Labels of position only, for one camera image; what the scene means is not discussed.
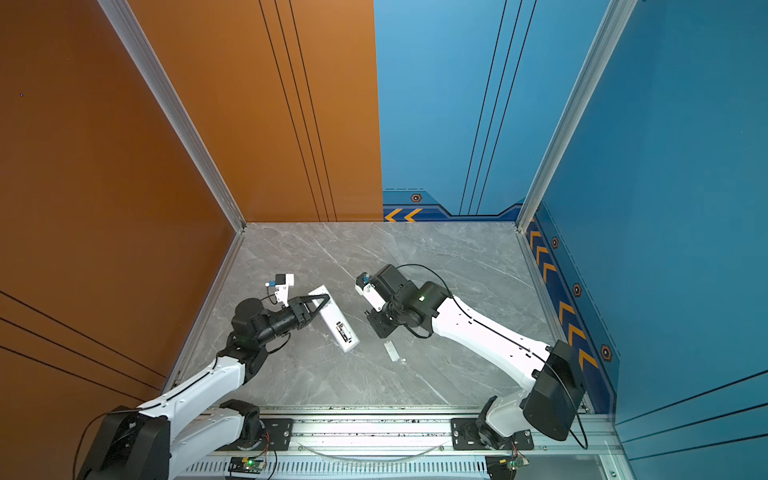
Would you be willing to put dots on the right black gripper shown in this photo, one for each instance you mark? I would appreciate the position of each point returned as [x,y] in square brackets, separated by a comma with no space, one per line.
[381,329]

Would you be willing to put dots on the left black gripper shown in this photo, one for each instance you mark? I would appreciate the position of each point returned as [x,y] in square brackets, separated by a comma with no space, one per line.
[302,316]

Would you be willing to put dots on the white battery cover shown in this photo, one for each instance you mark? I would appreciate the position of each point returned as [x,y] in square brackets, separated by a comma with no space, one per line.
[392,351]

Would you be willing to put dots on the white remote control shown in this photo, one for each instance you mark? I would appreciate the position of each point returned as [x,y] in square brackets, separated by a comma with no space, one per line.
[331,314]

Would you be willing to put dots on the black battery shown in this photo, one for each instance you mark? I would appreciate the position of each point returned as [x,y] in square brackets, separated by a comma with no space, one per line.
[344,333]

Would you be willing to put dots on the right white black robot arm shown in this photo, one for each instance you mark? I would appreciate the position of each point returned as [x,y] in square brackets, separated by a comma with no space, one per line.
[550,380]

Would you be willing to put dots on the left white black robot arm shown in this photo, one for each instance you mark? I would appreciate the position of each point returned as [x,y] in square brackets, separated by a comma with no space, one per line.
[162,437]

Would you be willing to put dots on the left circuit board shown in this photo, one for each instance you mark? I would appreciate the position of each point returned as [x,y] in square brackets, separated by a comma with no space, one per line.
[246,467]

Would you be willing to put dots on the circuit board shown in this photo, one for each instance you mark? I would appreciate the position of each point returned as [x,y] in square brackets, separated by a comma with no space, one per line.
[246,467]
[505,467]

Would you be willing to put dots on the right circuit board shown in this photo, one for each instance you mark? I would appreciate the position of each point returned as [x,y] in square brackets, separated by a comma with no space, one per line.
[505,467]

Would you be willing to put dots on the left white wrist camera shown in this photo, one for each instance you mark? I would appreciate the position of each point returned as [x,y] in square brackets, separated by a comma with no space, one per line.
[278,288]

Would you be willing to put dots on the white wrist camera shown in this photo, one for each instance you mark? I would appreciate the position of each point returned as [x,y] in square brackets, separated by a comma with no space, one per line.
[365,288]
[278,288]

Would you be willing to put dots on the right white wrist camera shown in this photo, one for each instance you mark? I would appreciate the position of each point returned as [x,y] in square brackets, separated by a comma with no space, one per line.
[365,288]

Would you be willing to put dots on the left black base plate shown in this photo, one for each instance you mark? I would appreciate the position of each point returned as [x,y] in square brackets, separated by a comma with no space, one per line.
[275,435]

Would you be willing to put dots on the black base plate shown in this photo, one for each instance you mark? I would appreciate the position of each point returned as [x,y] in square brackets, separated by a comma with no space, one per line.
[275,435]
[471,434]

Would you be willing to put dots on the aluminium front rail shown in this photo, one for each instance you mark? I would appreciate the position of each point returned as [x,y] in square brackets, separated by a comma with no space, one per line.
[404,444]

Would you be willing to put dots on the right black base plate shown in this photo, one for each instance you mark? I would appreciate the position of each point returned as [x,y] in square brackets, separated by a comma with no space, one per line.
[471,434]

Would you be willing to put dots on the left aluminium corner post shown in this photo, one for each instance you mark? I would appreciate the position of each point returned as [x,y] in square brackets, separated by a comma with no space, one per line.
[127,27]

